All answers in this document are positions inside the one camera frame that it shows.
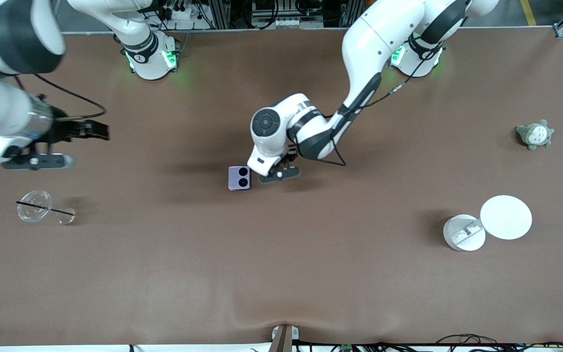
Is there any grey and white plush toy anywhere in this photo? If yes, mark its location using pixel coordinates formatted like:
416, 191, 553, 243
515, 120, 555, 151

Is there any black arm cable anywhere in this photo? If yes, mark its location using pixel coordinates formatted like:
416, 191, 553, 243
318, 43, 439, 167
14, 73, 107, 122

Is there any clear plastic cup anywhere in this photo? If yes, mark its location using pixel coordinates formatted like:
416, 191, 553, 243
16, 190, 76, 226

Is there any lilac folding phone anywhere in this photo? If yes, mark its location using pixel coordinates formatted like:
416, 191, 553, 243
228, 165, 252, 191

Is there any black drinking straw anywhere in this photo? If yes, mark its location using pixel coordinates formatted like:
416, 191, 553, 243
16, 200, 76, 217

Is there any white round lid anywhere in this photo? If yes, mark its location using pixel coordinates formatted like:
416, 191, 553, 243
479, 195, 533, 241

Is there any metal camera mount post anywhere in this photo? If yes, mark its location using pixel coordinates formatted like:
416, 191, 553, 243
268, 324, 300, 352

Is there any small printed label card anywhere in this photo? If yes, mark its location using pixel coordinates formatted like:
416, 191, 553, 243
451, 224, 480, 244

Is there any white round box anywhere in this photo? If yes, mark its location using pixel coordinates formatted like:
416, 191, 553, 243
443, 214, 486, 252

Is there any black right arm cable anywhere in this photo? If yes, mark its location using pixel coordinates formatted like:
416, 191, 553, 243
14, 73, 107, 122

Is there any white power strip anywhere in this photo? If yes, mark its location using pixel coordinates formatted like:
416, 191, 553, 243
163, 4, 195, 21

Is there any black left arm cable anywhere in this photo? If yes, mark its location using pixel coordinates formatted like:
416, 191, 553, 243
318, 43, 439, 167

